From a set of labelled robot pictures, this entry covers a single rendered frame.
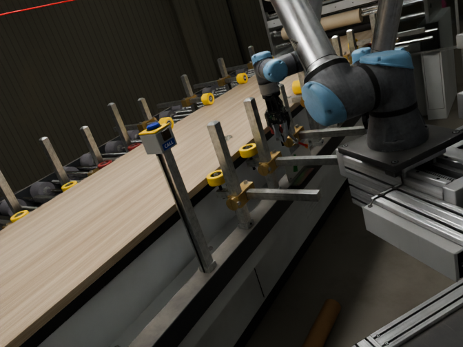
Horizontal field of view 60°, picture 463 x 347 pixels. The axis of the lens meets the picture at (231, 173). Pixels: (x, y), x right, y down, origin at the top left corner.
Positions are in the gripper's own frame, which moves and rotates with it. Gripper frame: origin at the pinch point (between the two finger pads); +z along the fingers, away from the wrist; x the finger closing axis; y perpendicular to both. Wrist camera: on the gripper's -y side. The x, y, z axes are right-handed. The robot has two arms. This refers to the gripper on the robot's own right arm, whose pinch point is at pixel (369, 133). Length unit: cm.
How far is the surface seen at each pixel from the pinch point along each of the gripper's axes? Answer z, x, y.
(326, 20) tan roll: -25, 226, -100
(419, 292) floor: 83, -2, 11
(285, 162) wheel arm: -0.9, -26.5, -26.9
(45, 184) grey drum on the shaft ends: -1, -49, -180
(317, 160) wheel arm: -1.5, -26.5, -12.4
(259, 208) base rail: 13, -41, -36
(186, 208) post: -12, -81, -33
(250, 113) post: -25, -31, -34
